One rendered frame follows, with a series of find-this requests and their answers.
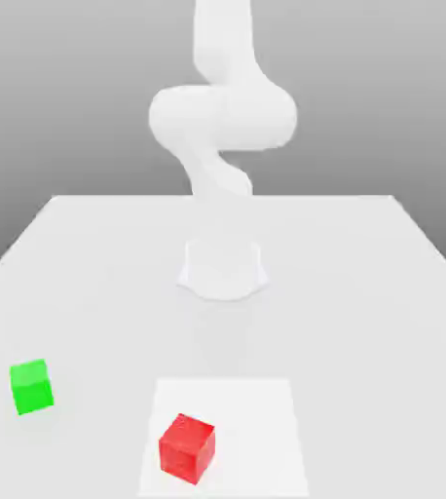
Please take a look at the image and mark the small green cube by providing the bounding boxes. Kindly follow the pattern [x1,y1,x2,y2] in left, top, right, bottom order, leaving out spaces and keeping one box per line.
[9,358,56,417]

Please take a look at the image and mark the small red cube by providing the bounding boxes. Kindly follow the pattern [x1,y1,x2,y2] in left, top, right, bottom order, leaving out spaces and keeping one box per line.
[158,412,217,486]

